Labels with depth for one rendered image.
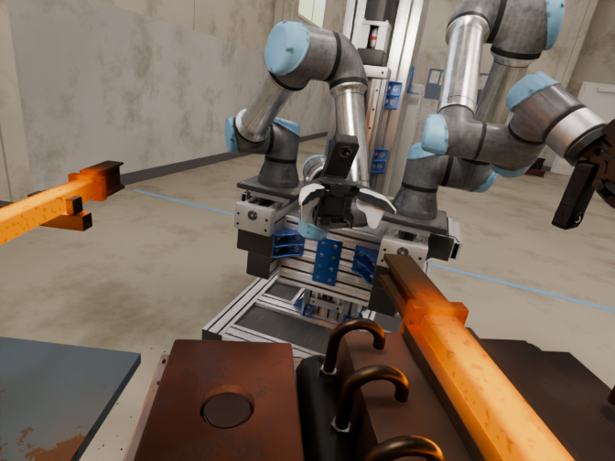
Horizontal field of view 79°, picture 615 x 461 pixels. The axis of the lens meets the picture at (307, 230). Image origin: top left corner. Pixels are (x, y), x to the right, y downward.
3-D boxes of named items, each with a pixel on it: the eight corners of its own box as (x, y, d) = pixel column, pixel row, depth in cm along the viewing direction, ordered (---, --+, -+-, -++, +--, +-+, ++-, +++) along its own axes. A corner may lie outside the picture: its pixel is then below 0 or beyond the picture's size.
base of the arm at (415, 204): (393, 202, 133) (399, 175, 130) (436, 211, 129) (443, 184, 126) (387, 212, 120) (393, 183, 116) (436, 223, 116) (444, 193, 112)
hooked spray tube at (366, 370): (324, 443, 23) (341, 359, 21) (388, 443, 23) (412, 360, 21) (327, 458, 22) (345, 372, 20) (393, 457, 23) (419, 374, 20)
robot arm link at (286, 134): (303, 160, 132) (307, 121, 127) (268, 159, 125) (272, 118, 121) (288, 153, 142) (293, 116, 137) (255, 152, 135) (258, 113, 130)
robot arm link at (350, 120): (349, 51, 103) (362, 227, 102) (315, 45, 98) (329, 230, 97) (375, 30, 93) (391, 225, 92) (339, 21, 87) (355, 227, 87)
